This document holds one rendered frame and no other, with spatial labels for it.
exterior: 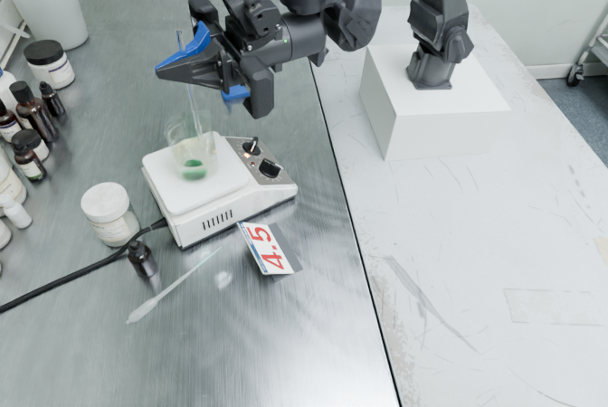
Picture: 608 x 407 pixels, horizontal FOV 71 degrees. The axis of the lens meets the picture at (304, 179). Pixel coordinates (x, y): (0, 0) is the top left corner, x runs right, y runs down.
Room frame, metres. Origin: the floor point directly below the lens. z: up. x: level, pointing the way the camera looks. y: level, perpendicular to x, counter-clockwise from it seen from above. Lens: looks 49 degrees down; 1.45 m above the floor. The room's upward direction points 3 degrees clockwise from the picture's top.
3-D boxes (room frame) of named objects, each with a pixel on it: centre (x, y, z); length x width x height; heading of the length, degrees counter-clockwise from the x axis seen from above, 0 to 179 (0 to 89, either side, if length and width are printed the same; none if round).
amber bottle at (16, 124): (0.52, 0.51, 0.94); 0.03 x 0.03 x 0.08
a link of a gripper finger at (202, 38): (0.42, 0.15, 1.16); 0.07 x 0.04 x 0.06; 123
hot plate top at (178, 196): (0.40, 0.16, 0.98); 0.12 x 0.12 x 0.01; 35
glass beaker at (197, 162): (0.40, 0.15, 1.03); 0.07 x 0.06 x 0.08; 148
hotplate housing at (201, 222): (0.42, 0.14, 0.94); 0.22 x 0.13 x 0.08; 125
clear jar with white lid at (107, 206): (0.35, 0.27, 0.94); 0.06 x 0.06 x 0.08
